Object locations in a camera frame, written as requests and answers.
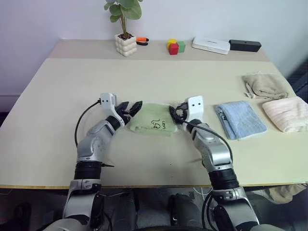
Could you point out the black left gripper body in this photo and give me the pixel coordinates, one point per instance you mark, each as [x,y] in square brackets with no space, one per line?
[124,115]

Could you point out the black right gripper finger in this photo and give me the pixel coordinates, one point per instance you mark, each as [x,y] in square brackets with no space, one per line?
[174,115]
[183,106]

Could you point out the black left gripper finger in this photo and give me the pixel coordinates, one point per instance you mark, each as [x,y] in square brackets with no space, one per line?
[124,105]
[137,108]

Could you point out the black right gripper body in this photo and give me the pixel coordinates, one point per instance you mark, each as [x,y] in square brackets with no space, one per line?
[183,116]

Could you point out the green towel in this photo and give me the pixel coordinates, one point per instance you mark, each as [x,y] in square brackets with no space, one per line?
[146,113]

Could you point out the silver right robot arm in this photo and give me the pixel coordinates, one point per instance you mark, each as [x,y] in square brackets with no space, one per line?
[211,146]

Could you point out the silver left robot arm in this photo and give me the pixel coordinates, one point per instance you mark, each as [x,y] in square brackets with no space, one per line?
[93,142]

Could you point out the blue folded towel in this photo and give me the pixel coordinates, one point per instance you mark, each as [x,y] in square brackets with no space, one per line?
[240,120]

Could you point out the beige folded towel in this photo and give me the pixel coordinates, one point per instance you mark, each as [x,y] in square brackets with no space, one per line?
[264,84]

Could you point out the pink folded towel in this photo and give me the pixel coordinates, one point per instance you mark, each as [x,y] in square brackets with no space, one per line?
[286,113]

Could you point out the red cube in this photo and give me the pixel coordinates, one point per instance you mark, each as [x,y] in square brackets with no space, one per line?
[173,50]

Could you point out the white bubble plant pot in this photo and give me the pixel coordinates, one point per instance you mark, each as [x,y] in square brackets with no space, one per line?
[126,47]

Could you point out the green cube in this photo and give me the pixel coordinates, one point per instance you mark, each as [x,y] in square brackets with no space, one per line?
[182,47]

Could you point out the yellow cube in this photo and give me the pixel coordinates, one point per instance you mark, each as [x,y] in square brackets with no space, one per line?
[171,41]

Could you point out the white flat box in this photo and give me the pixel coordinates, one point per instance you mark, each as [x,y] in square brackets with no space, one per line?
[210,45]

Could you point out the orange black pliers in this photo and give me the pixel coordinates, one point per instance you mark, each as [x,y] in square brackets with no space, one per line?
[142,39]

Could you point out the black long box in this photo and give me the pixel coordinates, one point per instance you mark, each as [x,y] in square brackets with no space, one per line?
[245,45]

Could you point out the dark rounded shape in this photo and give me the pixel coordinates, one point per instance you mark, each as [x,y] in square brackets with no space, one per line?
[180,209]

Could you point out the green leafy plant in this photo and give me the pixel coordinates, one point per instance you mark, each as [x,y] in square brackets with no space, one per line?
[125,9]

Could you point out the dark ribbed object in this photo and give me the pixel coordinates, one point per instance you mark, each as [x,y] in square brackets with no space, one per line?
[300,79]

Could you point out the crumpled beige cloth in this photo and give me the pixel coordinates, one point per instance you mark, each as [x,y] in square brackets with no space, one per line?
[286,192]

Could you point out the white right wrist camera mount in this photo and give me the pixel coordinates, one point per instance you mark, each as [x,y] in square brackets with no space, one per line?
[196,106]

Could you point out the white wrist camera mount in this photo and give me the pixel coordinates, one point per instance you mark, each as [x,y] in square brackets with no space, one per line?
[196,106]
[107,99]

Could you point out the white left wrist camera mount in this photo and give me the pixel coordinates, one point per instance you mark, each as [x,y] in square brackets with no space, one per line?
[107,99]

